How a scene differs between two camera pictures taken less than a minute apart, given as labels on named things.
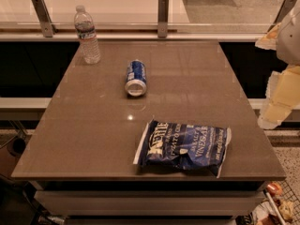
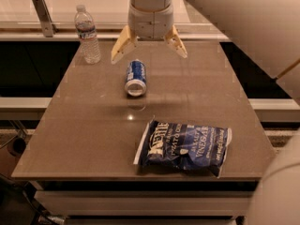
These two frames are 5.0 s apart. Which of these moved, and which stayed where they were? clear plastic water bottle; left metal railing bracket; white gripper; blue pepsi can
Moved: white gripper
Stayed: left metal railing bracket; blue pepsi can; clear plastic water bottle
